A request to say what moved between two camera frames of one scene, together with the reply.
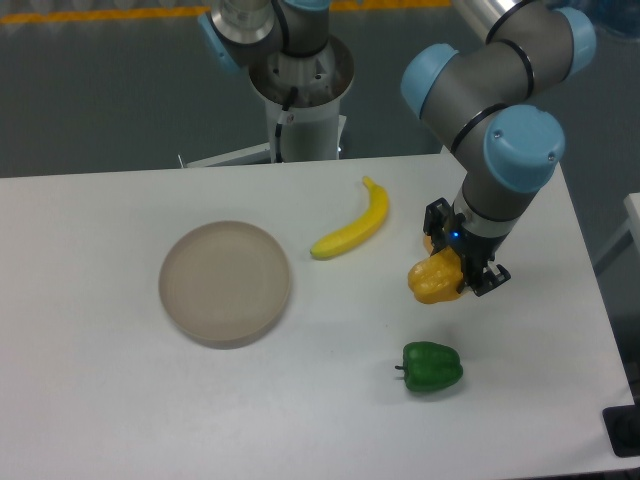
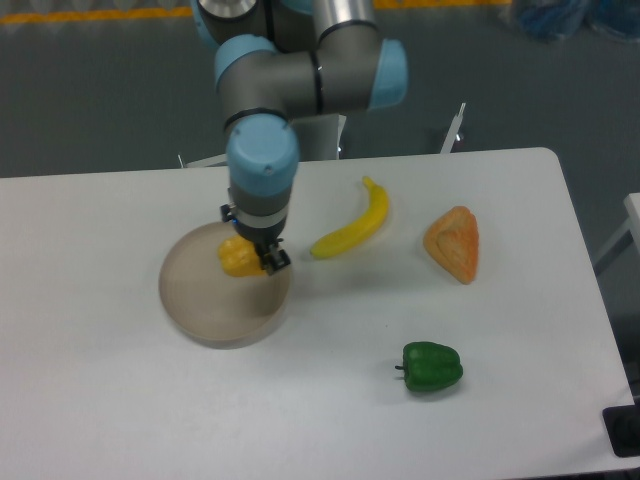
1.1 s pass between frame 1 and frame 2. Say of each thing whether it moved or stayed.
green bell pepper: stayed
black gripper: moved
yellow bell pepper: moved
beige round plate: stayed
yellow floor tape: stayed
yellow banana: stayed
